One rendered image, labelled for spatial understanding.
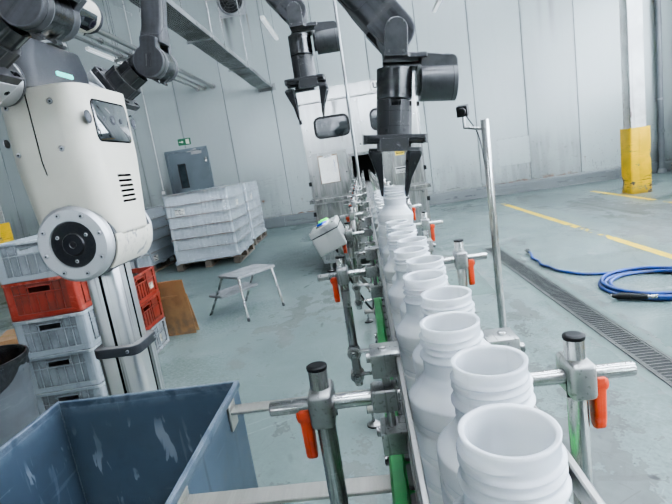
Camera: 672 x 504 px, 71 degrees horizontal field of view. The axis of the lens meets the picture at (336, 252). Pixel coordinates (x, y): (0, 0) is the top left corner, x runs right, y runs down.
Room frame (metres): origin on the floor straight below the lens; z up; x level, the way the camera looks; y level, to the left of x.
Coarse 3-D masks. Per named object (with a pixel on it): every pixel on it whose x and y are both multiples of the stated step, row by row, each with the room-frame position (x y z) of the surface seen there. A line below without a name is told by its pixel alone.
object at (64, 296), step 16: (16, 288) 2.61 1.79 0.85; (32, 288) 2.86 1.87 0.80; (48, 288) 3.02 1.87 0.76; (64, 288) 2.62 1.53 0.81; (80, 288) 2.67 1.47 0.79; (16, 304) 2.61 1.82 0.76; (32, 304) 2.62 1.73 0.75; (48, 304) 2.62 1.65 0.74; (64, 304) 2.62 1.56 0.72; (80, 304) 2.63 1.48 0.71; (16, 320) 2.61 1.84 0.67
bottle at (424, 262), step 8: (424, 256) 0.46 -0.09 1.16; (432, 256) 0.46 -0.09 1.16; (440, 256) 0.45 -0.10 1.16; (408, 264) 0.44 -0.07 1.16; (416, 264) 0.43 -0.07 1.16; (424, 264) 0.43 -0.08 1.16; (432, 264) 0.43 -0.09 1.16; (440, 264) 0.44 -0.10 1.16; (408, 272) 0.45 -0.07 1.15; (400, 312) 0.45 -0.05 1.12
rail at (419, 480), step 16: (384, 288) 0.55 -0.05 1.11; (384, 304) 0.73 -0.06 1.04; (400, 368) 0.33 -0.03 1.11; (400, 384) 0.31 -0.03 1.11; (416, 448) 0.23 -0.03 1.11; (416, 464) 0.22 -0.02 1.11; (576, 464) 0.20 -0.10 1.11; (416, 480) 0.29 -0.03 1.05; (576, 480) 0.19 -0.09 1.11; (416, 496) 0.28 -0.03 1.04; (592, 496) 0.18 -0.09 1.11
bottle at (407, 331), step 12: (408, 276) 0.40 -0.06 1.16; (420, 276) 0.41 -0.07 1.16; (432, 276) 0.40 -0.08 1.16; (444, 276) 0.38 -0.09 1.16; (408, 288) 0.38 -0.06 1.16; (420, 288) 0.37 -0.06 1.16; (408, 300) 0.38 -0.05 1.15; (420, 300) 0.38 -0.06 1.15; (408, 312) 0.39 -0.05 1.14; (420, 312) 0.37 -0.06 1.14; (408, 324) 0.38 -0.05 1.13; (396, 336) 0.39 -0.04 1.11; (408, 336) 0.37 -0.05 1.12; (408, 348) 0.37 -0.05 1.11; (408, 360) 0.37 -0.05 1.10; (408, 372) 0.38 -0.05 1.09; (408, 384) 0.38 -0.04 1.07
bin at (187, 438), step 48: (48, 432) 0.70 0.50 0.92; (96, 432) 0.74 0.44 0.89; (144, 432) 0.73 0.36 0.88; (192, 432) 0.73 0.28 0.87; (240, 432) 0.69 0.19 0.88; (0, 480) 0.60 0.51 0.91; (48, 480) 0.68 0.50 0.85; (96, 480) 0.74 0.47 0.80; (144, 480) 0.73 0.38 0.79; (192, 480) 0.51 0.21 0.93; (240, 480) 0.65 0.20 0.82; (384, 480) 0.45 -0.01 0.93
